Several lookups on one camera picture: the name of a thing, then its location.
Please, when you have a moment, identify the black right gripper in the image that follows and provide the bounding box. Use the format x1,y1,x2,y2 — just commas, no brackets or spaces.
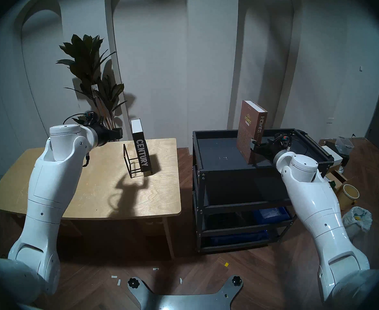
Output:
250,134,293,161

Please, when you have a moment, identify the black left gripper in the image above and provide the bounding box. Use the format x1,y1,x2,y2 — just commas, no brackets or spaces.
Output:
86,111,123,147

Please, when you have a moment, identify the brown HOMES book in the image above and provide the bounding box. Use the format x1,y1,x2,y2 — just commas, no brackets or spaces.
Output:
236,100,268,165

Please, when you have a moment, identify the black CENTURY book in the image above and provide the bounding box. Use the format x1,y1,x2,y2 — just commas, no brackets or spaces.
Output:
130,118,153,177

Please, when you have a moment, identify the black three-tier utility cart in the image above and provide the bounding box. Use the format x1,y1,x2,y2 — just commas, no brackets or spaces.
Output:
192,129,334,253

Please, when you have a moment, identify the light wooden table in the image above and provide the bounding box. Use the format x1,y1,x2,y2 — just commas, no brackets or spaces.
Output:
0,138,182,260

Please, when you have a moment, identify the blue bin in cart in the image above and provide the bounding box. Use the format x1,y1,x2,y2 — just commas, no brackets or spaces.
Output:
253,207,290,225

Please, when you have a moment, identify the tall green potted plant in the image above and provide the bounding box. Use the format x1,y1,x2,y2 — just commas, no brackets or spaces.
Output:
56,34,127,142

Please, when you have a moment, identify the white box beside cart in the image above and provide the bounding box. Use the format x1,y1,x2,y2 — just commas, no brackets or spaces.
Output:
323,145,343,167

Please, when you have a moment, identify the open cardboard box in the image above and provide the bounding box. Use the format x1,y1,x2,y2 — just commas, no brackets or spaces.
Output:
327,170,348,192

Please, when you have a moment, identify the clear plastic storage box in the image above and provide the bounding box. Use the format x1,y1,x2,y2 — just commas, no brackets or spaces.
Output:
335,137,354,150

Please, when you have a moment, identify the yellow plastic bucket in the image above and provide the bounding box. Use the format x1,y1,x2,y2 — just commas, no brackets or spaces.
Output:
338,184,360,211

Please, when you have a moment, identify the white bagged trash bin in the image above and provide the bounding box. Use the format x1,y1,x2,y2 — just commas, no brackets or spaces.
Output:
341,206,372,242

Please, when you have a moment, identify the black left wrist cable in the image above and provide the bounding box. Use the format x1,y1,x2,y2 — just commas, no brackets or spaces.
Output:
63,113,90,125

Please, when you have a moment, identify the black wire book rack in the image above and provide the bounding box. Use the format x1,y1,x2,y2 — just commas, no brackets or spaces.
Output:
123,144,145,179

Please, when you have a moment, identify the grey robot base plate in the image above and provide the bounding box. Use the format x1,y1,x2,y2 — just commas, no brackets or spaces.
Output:
127,275,243,310

